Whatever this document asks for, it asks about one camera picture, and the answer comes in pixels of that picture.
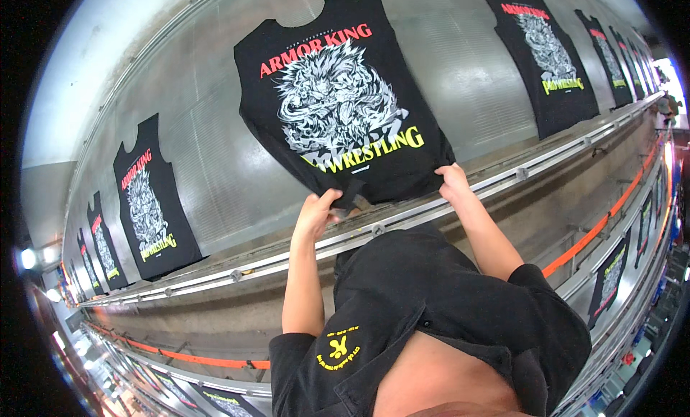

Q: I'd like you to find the row of black printed shirts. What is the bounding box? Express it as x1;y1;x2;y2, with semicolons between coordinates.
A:
67;113;204;304
473;0;662;141

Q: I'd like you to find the person's body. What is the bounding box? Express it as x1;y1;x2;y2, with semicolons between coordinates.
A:
268;223;594;417

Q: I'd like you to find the person's left hand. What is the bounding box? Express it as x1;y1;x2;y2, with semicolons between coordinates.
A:
293;188;346;240

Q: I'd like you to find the orange bar under table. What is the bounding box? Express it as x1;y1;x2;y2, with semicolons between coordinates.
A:
85;137;667;371

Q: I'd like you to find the black t-shirt with beast print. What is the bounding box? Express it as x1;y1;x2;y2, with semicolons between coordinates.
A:
233;0;457;213

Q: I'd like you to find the person's right hand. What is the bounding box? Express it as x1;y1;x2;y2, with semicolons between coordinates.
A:
434;162;476;208

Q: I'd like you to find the long metal table with shirts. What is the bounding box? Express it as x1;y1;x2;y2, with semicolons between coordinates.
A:
81;130;681;417

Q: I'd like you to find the metal table edge rail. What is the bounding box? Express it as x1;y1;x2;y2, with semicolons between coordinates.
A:
78;91;667;310

